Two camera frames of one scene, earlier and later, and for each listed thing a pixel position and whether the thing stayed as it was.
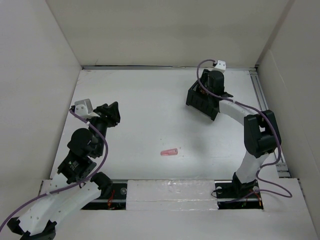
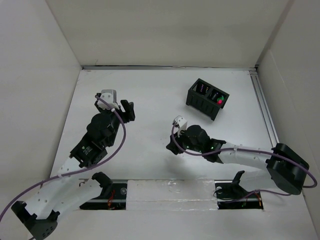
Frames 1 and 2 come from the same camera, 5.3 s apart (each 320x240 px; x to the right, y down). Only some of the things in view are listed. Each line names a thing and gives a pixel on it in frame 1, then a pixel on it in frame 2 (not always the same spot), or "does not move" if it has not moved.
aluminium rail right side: x=282 y=172 does not move
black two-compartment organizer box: x=206 y=103 does not move
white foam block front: x=171 y=194 does not move
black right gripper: x=204 y=76 -> x=170 y=146
